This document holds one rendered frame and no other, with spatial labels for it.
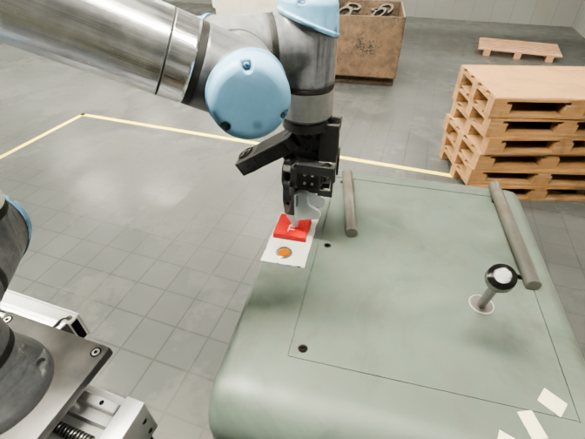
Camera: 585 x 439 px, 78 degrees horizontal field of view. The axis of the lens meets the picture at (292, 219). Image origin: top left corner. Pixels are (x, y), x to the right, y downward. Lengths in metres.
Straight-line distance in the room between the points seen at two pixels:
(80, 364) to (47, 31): 0.50
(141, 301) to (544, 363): 2.04
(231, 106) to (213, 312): 1.88
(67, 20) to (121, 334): 1.98
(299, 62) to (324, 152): 0.14
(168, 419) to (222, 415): 1.40
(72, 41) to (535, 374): 0.60
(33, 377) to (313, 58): 0.58
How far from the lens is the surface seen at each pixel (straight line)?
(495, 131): 2.93
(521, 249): 0.71
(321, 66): 0.49
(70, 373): 0.69
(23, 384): 0.66
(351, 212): 0.69
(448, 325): 0.58
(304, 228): 0.66
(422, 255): 0.66
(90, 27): 0.33
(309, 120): 0.51
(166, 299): 2.28
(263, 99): 0.33
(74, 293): 2.53
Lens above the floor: 1.70
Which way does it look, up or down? 40 degrees down
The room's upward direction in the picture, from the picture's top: straight up
